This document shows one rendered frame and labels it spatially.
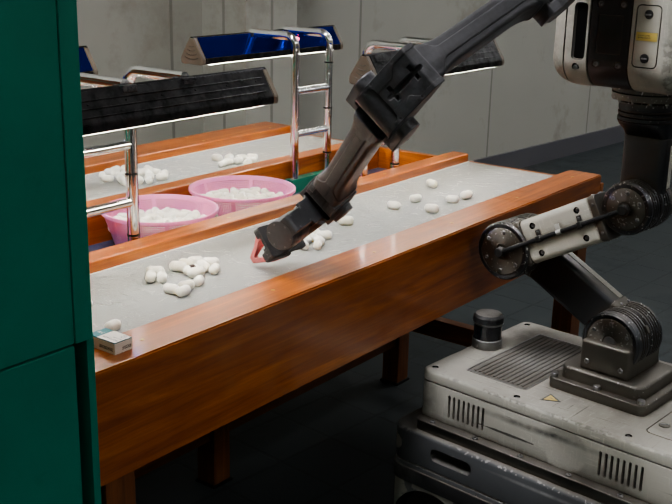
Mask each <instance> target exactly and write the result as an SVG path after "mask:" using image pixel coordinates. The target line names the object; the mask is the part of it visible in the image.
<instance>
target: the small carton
mask: <svg viewBox="0 0 672 504"><path fill-rule="evenodd" d="M93 338H94V348H97V349H99V350H102V351H105V352H108V353H110V354H113V355H117V354H120V353H122V352H125V351H128V350H130V349H132V337H131V336H128V335H125V334H122V333H119V332H117V331H114V330H111V329H108V328H104V329H101V330H98V331H95V332H93Z"/></svg>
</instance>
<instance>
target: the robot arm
mask: <svg viewBox="0 0 672 504"><path fill-rule="evenodd" d="M574 1H575V0H490V1H489V2H487V3H486V4H484V5H483V6H481V7H480V8H479V9H477V10H476V11H474V12H473V13H471V14H470V15H468V16H467V17H465V18H464V19H462V20H461V21H460V22H458V23H457V24H455V25H454V26H452V27H451V28H449V29H448V30H446V31H445V32H443V33H442V34H441V35H439V36H437V37H436V38H434V39H432V40H430V41H428V42H425V43H422V44H416V45H413V44H412V43H411V42H410V43H408V44H407V45H405V46H404V47H402V48H401V49H400V50H399V51H398V52H397V53H396V54H395V56H394V57H393V58H392V59H391V60H390V61H389V62H388V63H387V64H386V65H385V66H384V68H383V69H382V70H381V71H380V72H379V73H378V74H377V75H375V74H374V73H373V72H372V71H371V70H370V71H369V72H368V73H366V74H365V75H364V76H362V77H361V78H360V79H359V80H357V82H356V83H355V85H354V86H353V88H352V89H351V91H350V93H349V95H348V97H347V98H346V101H347V102H348V103H349V104H350V105H351V106H352V108H353V109H354V110H355V112H354V115H353V124H352V127H351V129H350V131H349V132H348V134H347V136H346V137H345V139H344V141H343V142H342V144H341V146H340V147H339V149H338V151H337V152H336V154H335V156H334V157H333V159H332V160H331V162H330V164H329V165H328V167H326V168H325V169H324V170H323V171H322V172H321V173H319V174H318V175H317V176H315V177H314V178H313V179H312V180H311V181H310V182H309V183H308V185H307V186H306V187H305V188H304V189H303V190H302V191H301V192H300V193H299V194H300V195H301V196H302V197H303V199H302V200H301V201H299V202H298V203H297V204H296V206H297V207H295V208H294V209H293V210H292V211H289V212H287V213H286V214H284V215H282V216H281V217H279V218H278V219H276V220H275V221H273V222H272V223H270V224H267V225H264V226H261V227H258V228H257V229H255V230H254V234H255V236H256V239H255V244H254V248H253V250H252V253H251V256H250V259H251V261H252V263H262V262H267V263H270V262H275V261H278V260H280V259H283V258H286V257H288V256H289V255H291V252H293V251H295V250H298V249H303V248H304V247H305V246H306V243H305V242H304V240H303V239H305V238H306V237H307V236H309V235H310V234H311V233H313V232H314V231H315V230H317V229H318V228H319V227H321V226H322V225H323V224H324V223H326V224H327V225H329V224H331V223H332V222H334V221H335V222H337V221H339V220H340V219H341V218H343V217H344V216H345V215H346V214H347V213H348V212H349V211H350V210H351V209H352V208H353V207H352V205H351V203H350V201H351V200H352V199H353V197H354V196H355V194H356V193H357V191H356V188H357V182H358V178H359V176H360V175H361V173H362V172H363V170H364V169H365V168H366V166H367V165H368V163H369V162H370V160H371V159H372V158H373V156H374V155H375V153H376V152H377V150H378V149H379V148H380V146H381V145H382V143H383V142H384V143H385V144H386V145H387V146H388V147H389V149H390V150H391V151H392V152H394V151H395V150H397V149H398V148H399V147H400V146H401V145H403V144H404V143H405V142H406V141H407V140H409V138H410V137H411V136H412V135H413V133H414V132H415V131H416V130H417V128H418V127H419V126H420V123H419V122H418V121H417V120H416V119H415V118H414V116H415V115H416V114H417V113H418V112H419V110H420V109H421V108H422V107H423V106H424V105H425V103H426V102H427V101H428V100H429V99H430V98H431V96H432V95H433V94H434V93H435V92H436V90H437V89H438V88H439V87H440V86H441V85H442V83H443V82H444V81H445V79H444V78H443V77H444V75H446V74H447V73H448V72H449V71H451V70H452V69H454V68H455V67H456V66H458V65H459V64H461V63H462V62H463V61H465V60H466V59H467V58H469V57H470V56H472V55H473V54H474V53H476V52H477V51H478V50H480V49H481V48H483V47H484V46H485V45H487V44H488V43H489V42H491V41H492V40H494V39H495V38H496V37H498V36H499V35H501V34H502V33H503V32H505V31H506V30H507V29H509V28H510V27H512V26H514V25H515V24H518V23H520V22H522V21H528V20H530V19H531V18H534V19H535V20H536V22H537V23H538V24H539V25H540V26H541V27H542V26H544V25H545V24H546V23H550V22H552V21H553V20H554V19H556V18H557V17H558V16H559V15H560V14H561V13H563V12H564V11H565V10H566V9H567V8H568V7H569V6H570V5H571V4H572V3H573V2H574ZM263 247H265V249H263V251H264V253H263V254H262V257H259V256H258V254H259V253H260V251H261V250H262V248H263Z"/></svg>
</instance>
